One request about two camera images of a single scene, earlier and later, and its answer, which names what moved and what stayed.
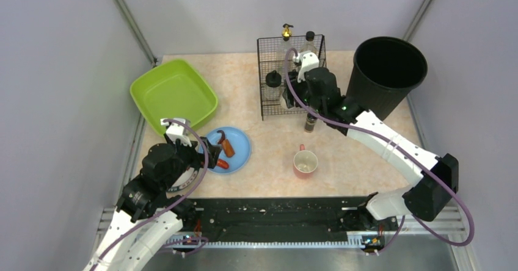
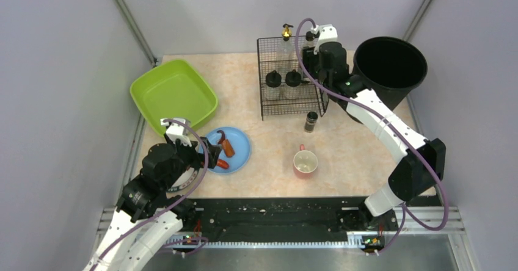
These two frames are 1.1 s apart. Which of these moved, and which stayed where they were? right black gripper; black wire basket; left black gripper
Moved: right black gripper
Stayed: left black gripper; black wire basket
